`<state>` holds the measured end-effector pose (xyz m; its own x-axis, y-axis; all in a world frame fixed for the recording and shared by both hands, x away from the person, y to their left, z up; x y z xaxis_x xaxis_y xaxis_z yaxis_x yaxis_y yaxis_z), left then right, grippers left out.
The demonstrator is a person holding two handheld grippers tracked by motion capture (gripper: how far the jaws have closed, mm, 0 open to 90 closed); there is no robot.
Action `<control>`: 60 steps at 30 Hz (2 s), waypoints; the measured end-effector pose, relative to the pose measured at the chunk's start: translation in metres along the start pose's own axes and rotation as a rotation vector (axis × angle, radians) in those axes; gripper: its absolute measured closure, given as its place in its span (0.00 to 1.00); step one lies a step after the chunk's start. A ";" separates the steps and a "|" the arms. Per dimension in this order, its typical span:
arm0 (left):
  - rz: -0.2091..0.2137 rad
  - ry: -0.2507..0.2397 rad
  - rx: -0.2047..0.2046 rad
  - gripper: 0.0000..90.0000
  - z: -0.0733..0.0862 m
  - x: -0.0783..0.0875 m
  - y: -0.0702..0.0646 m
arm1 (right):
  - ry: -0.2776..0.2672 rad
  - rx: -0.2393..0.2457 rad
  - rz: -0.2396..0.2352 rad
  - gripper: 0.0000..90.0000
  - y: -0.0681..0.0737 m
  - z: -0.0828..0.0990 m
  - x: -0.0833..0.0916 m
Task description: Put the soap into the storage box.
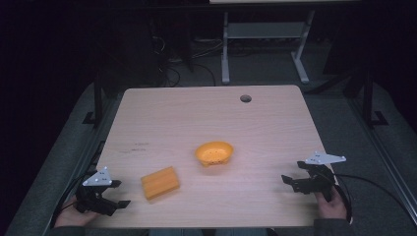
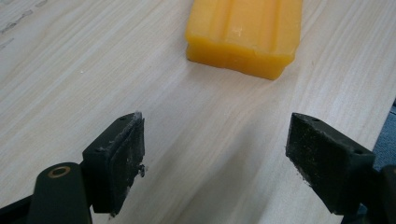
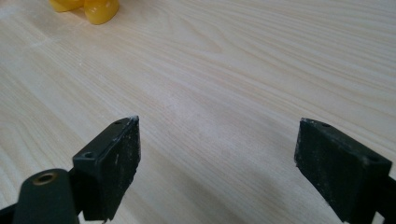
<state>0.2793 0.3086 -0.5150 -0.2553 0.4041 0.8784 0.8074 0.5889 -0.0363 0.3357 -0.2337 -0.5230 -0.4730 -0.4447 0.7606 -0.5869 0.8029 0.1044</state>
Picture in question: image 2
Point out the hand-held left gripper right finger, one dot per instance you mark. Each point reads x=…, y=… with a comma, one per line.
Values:
x=327, y=158

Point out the yellow soap bar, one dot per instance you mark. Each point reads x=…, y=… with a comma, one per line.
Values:
x=246, y=34

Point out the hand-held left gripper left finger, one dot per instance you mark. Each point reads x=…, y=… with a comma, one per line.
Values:
x=115, y=161

